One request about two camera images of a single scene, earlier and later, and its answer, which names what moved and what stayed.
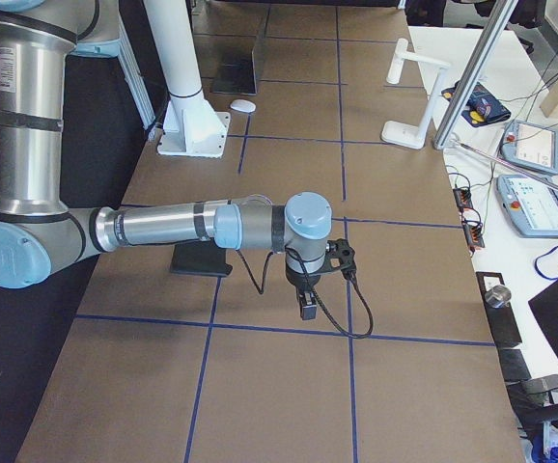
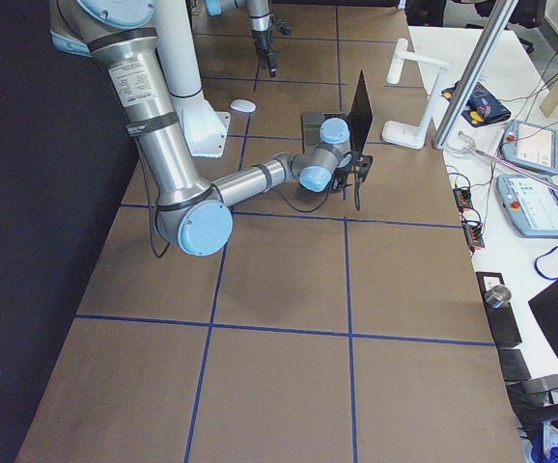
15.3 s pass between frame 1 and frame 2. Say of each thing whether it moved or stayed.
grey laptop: moved
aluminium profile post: stayed
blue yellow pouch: stayed
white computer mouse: stayed
